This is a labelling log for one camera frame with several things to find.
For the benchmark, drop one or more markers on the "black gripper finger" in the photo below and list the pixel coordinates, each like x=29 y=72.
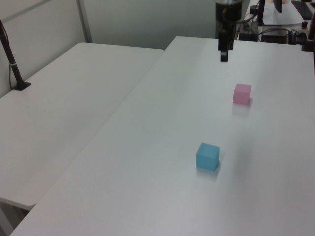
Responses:
x=224 y=52
x=231 y=40

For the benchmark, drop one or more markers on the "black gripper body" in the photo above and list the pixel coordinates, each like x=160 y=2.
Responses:
x=227 y=12

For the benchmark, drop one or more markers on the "blue cube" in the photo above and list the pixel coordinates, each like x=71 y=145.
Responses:
x=207 y=156

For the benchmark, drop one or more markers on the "pink cube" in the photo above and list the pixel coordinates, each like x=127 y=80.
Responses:
x=241 y=94

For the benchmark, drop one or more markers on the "small black box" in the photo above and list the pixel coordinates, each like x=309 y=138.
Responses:
x=247 y=36

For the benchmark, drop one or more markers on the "black monitor stand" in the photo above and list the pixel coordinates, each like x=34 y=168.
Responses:
x=261 y=12

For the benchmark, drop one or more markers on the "black electronics box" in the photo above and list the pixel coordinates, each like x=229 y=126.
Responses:
x=274 y=37

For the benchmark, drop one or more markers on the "black keyboard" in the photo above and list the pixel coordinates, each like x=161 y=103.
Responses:
x=302 y=8

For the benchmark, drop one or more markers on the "white adjacent table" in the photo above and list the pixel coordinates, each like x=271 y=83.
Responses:
x=64 y=110

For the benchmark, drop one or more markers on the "grey partition post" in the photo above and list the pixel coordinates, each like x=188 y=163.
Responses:
x=85 y=20

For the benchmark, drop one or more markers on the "black camera stand pole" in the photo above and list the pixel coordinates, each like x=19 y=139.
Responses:
x=11 y=61

